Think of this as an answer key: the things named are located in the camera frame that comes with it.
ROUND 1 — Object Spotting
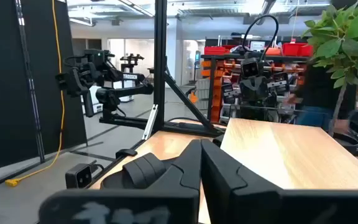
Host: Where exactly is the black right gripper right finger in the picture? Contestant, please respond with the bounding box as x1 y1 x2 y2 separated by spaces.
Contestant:
201 139 358 224

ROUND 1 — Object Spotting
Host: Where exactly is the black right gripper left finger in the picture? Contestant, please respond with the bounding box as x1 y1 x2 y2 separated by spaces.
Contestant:
39 139 202 224

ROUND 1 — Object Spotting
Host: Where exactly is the black rubber slide sandal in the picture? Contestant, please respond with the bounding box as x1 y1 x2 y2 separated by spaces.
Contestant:
100 152 177 190

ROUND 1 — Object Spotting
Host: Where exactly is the storage rack with orange bins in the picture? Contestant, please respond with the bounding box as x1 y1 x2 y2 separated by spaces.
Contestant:
200 35 313 124

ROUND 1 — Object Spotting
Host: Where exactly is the red plastic bin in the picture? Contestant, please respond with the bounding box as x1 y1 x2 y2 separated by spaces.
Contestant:
282 42 313 58
203 45 236 57

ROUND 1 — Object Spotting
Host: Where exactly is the person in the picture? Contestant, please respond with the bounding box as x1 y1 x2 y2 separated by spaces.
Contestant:
283 60 352 134

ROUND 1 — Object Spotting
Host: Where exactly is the green potted plant black pot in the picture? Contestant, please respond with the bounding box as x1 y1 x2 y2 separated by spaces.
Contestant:
301 1 358 136

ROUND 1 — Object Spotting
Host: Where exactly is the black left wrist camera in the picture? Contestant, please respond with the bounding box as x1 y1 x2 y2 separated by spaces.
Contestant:
241 57 260 78

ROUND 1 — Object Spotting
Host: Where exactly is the black cable clip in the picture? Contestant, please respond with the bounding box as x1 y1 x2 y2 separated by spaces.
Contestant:
115 148 139 159

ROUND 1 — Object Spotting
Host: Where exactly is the small black box camera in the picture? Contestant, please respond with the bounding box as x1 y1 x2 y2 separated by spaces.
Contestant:
65 162 93 190

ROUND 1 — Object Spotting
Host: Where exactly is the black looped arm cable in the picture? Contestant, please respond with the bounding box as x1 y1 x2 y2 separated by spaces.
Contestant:
242 14 280 63

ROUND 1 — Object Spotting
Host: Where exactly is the black aluminium table frame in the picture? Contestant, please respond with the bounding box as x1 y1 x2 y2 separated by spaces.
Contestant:
85 0 226 190

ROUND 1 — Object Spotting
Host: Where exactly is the yellow cable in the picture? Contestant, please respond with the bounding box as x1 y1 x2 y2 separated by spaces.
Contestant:
4 0 65 187

